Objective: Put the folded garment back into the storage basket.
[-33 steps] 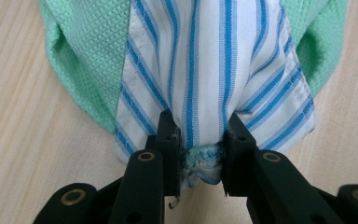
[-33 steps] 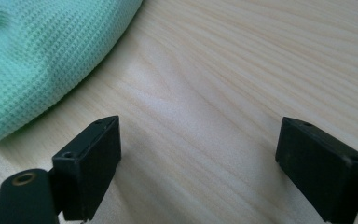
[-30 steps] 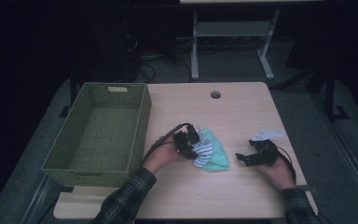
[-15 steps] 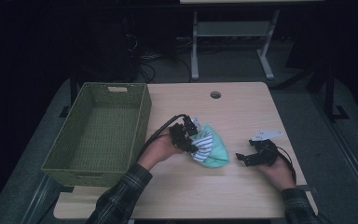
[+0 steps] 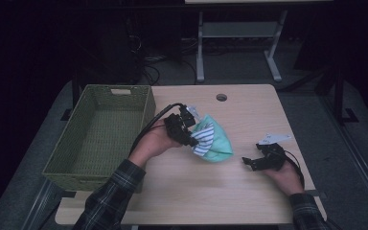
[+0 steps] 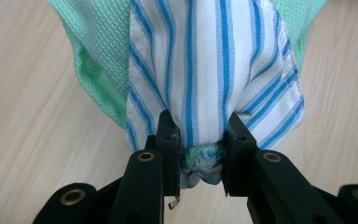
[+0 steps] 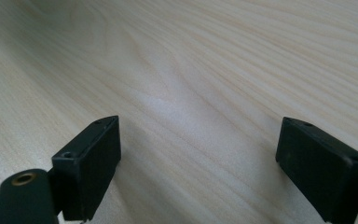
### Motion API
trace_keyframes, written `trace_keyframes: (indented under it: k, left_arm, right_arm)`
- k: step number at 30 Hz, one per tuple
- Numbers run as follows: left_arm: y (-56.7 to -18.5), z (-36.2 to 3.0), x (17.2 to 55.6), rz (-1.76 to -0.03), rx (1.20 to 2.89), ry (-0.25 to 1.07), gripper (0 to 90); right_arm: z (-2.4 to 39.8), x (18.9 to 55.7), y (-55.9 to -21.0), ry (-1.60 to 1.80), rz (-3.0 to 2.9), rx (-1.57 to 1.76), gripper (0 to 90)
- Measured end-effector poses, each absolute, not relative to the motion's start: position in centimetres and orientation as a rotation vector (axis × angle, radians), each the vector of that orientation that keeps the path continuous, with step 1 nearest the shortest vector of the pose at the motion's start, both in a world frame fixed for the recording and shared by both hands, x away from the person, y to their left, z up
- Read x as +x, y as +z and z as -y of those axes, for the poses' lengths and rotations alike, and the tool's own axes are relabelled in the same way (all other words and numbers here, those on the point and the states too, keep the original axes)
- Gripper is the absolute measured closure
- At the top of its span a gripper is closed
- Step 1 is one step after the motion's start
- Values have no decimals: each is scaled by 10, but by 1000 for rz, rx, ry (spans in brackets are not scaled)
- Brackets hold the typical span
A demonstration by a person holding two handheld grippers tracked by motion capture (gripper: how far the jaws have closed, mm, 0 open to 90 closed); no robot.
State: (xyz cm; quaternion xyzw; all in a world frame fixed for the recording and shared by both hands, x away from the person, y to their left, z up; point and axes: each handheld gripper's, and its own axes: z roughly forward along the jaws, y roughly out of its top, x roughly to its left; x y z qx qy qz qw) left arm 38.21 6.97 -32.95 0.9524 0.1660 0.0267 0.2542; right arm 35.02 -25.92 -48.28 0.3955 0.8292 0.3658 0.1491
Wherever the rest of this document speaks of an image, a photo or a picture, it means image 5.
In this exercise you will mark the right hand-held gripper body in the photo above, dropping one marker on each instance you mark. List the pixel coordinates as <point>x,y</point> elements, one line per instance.
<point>273,156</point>

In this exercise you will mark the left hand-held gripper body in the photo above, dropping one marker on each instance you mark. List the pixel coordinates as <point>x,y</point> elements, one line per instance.
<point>175,127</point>

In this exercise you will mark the mint green striped garment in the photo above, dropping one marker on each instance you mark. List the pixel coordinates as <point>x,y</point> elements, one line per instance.
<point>218,143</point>

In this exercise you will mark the green woven basket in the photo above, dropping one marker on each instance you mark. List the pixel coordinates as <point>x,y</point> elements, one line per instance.
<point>99,137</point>

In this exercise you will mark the person's right hand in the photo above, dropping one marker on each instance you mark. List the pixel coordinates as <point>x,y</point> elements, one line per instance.
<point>286,179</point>

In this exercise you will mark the person's left hand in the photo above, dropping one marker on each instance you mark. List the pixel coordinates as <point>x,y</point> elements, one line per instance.
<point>155,143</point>

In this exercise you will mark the black metal stand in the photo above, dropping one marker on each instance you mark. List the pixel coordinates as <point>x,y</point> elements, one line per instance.
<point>340,96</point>

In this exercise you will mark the metal floor rail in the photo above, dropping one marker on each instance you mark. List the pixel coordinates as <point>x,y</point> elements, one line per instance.
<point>38,207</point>
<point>357,156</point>

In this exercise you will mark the white metal frame desk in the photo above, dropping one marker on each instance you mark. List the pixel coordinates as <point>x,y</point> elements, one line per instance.
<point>236,30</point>

